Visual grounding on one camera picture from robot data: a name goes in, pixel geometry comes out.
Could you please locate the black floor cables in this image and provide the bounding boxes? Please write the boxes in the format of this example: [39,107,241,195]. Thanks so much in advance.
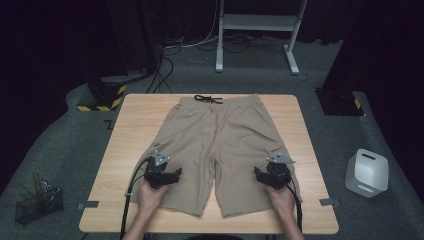
[146,46,174,94]

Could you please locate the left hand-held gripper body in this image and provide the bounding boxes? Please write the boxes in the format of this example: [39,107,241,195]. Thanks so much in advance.
[143,149,171,191]

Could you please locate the white metal stand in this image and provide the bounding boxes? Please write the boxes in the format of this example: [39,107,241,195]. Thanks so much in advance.
[215,0,308,76]

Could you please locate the white box-shaped device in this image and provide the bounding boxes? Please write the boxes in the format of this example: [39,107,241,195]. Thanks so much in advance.
[344,148,390,199]

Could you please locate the person's left hand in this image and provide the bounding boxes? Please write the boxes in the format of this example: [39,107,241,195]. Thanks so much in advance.
[137,178,170,215]

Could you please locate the black yellow striped stand base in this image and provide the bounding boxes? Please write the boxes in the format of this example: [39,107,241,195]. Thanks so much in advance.
[77,74,128,113]

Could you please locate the beige shorts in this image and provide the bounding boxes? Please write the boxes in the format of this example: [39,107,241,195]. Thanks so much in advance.
[129,93,303,218]

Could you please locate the black wire basket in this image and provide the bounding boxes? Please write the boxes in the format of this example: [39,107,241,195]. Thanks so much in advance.
[14,171,64,226]

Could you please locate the person's right hand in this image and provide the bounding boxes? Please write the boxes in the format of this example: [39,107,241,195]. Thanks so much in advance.
[265,181,296,218]

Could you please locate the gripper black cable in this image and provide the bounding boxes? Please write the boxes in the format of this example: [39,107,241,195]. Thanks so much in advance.
[119,158,151,240]
[284,183,304,233]

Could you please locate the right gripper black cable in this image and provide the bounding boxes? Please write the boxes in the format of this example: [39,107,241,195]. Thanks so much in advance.
[284,183,304,233]

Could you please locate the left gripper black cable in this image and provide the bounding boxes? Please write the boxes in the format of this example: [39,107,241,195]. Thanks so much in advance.
[119,158,151,240]

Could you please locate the grey tape strip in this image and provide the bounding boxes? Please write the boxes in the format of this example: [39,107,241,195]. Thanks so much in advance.
[319,197,341,207]
[77,200,100,211]

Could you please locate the white floor cable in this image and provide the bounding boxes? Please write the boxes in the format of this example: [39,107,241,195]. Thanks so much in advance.
[163,0,221,64]

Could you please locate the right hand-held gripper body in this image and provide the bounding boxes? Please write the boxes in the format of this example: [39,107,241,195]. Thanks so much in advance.
[266,153,296,191]

